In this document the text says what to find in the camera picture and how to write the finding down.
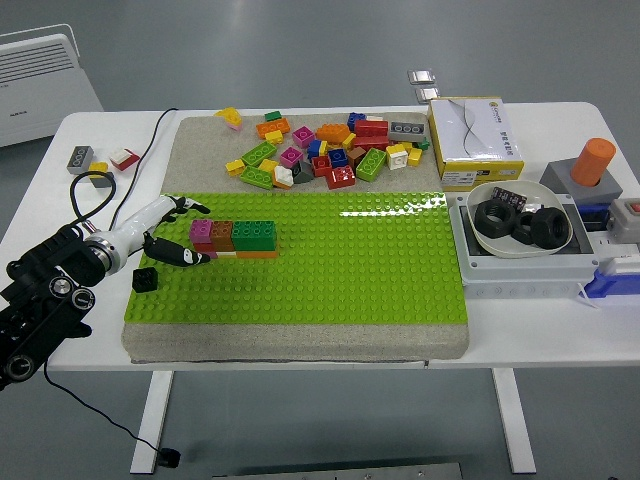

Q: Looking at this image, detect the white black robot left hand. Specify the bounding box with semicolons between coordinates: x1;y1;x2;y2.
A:
112;194;212;267

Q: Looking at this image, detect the black square toy brick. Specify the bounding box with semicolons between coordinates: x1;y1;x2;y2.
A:
131;267;159;294

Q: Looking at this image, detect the red flat toy brick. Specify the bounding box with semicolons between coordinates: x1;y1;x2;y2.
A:
110;148;142;172

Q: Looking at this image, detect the grey ringed toy brick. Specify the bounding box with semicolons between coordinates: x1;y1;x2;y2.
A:
388;121;429;143
66;145;95;176

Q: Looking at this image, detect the dark green large toy brick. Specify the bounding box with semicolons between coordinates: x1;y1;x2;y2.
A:
231;220;278;252

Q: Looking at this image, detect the lime green toy brick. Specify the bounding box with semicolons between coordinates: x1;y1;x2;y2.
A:
355;147;387;183
241;140;279;168
238;165;275;190

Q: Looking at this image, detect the white orange toy brick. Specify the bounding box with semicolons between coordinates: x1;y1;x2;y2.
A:
272;164;296;190

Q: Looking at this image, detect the grey slanted toy brick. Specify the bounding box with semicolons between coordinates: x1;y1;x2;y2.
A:
291;159;316;185

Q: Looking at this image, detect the red printed toy brick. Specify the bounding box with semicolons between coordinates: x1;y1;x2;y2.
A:
325;166;357;190

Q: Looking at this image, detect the orange large toy brick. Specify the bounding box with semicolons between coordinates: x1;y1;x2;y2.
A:
315;123;351;144

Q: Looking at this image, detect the green studded baseplate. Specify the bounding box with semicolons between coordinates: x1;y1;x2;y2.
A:
121;190;469;328

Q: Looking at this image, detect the red large toy brick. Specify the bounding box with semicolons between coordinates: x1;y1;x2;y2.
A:
352;135;391;152
353;118;390;139

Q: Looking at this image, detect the white yellow toy brick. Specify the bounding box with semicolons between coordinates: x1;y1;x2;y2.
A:
384;143;409;172

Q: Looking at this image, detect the grey foam mat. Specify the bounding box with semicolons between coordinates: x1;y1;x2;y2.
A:
121;113;472;365

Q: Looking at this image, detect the white panel heater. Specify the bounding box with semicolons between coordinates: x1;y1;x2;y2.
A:
0;32;105;149

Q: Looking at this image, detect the white table leg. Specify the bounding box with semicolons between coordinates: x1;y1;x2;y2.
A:
490;368;537;474
129;369;175;475

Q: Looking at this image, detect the grey metal plate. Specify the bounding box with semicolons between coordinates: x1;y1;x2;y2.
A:
212;462;464;480

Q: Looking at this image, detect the yellow white cardboard box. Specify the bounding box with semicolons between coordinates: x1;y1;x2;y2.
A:
427;96;526;193

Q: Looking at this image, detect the black large hex nut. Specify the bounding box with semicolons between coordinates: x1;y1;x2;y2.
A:
473;200;517;238
529;207;572;250

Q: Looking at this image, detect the purple circuit board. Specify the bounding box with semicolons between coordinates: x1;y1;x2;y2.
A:
488;185;529;211

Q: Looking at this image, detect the black small hex nut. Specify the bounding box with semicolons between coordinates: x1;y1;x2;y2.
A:
510;212;537;246

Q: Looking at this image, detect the grey plastic junction box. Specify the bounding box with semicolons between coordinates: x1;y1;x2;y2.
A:
447;192;600;301

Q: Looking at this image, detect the white bowl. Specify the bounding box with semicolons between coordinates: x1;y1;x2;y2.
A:
464;180;571;260

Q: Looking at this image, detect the grey block with hole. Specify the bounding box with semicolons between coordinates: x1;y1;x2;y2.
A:
538;158;624;205

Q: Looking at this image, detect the white zip tie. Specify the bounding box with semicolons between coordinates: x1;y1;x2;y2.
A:
577;282;601;310

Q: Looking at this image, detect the orange cylinder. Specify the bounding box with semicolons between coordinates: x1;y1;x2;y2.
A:
569;137;617;189

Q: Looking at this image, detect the blue plastic block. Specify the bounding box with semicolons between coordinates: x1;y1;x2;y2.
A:
588;267;640;301

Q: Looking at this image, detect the white plastic block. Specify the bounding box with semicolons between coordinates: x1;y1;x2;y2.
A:
592;234;640;275

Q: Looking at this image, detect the grey box with red button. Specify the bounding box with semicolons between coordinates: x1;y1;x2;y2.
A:
605;198;640;242

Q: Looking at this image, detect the black cord with plug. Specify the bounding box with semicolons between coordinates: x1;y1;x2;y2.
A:
43;107;182;470

